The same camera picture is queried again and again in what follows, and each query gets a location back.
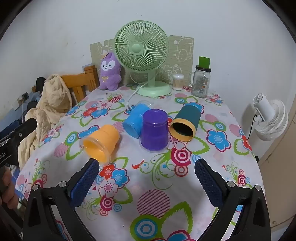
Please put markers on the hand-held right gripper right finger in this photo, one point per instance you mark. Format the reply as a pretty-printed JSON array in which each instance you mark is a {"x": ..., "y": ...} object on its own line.
[{"x": 209, "y": 183}]

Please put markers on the purple plush toy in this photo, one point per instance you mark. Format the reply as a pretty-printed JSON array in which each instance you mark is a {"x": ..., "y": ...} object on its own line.
[{"x": 108, "y": 71}]

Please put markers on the beige jacket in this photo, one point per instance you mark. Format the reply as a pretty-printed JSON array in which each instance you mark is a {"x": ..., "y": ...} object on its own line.
[{"x": 46, "y": 111}]

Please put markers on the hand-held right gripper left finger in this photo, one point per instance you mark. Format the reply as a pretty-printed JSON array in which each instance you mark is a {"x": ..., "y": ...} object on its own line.
[{"x": 84, "y": 183}]

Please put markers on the cartoon printed board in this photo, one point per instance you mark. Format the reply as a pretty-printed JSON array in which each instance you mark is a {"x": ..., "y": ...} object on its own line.
[{"x": 180, "y": 58}]

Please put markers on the white standing fan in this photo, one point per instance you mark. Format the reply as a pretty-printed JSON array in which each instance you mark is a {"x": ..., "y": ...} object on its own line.
[{"x": 269, "y": 120}]

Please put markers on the blue plastic cup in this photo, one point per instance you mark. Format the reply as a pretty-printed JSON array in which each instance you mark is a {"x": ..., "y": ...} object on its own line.
[{"x": 134, "y": 120}]

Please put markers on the wooden chair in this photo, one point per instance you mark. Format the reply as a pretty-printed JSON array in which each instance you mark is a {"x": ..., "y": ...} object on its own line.
[{"x": 79, "y": 81}]

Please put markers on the teal cup with yellow rim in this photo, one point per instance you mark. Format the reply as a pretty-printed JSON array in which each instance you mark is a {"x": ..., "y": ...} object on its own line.
[{"x": 185, "y": 125}]

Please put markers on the orange plastic cup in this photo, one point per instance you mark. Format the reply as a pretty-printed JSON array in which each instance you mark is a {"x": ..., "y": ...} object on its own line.
[{"x": 101, "y": 143}]

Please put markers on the glass jar with green lid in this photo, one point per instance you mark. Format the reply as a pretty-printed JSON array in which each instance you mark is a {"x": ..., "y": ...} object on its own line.
[{"x": 201, "y": 78}]

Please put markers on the green desk fan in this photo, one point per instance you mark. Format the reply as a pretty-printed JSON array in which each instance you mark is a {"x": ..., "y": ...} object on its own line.
[{"x": 142, "y": 46}]

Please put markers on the cotton swab container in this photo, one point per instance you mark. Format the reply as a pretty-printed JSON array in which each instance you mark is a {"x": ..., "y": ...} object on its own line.
[{"x": 177, "y": 82}]

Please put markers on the purple plastic cup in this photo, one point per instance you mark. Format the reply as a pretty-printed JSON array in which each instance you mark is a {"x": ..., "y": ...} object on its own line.
[{"x": 154, "y": 129}]

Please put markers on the person's left hand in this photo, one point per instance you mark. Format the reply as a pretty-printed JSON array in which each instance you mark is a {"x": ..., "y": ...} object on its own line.
[{"x": 9, "y": 192}]

